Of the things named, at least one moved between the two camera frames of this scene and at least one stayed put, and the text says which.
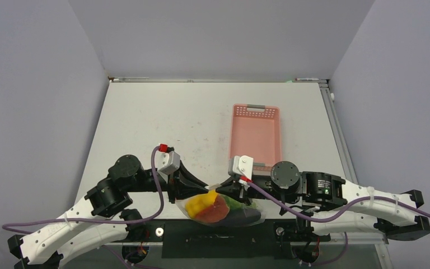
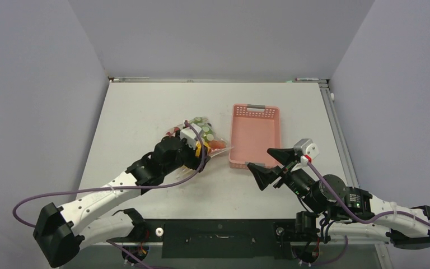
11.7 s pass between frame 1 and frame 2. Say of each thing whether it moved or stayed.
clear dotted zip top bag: moved
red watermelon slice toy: moved
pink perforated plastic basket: stayed
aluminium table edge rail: stayed
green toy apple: moved
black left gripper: moved
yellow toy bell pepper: moved
